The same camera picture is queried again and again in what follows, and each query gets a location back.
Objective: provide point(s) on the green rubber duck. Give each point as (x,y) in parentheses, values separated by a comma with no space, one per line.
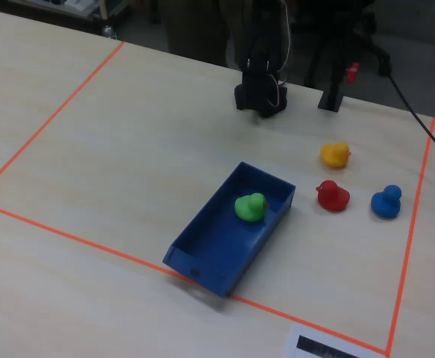
(250,209)

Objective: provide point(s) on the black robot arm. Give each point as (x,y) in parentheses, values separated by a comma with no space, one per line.
(258,93)

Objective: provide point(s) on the blue plastic box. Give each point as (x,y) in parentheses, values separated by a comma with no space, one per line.
(221,242)

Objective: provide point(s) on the red rubber duck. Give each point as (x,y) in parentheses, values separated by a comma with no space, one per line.
(333,197)

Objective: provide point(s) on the yellow rubber duck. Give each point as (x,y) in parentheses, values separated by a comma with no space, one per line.
(334,156)

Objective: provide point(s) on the blue rubber duck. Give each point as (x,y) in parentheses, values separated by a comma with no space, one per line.
(385,203)

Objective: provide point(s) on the black clamp stand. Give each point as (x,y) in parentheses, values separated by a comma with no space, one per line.
(331,98)

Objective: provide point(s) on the person in brown trousers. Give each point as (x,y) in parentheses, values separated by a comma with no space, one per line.
(194,30)

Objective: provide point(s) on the orange tape strip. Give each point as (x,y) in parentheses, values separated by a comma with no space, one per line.
(410,238)
(71,235)
(53,116)

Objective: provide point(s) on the white paper with black bar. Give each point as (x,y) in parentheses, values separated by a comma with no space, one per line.
(291,343)

